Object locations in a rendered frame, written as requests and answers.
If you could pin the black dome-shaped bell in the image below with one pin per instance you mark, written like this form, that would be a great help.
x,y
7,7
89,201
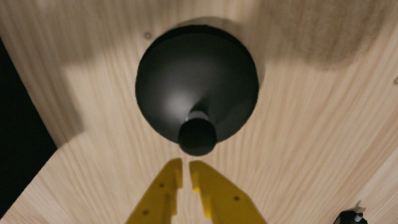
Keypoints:
x,y
197,81

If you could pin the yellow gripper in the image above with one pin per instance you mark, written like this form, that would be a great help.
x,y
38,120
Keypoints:
x,y
221,200

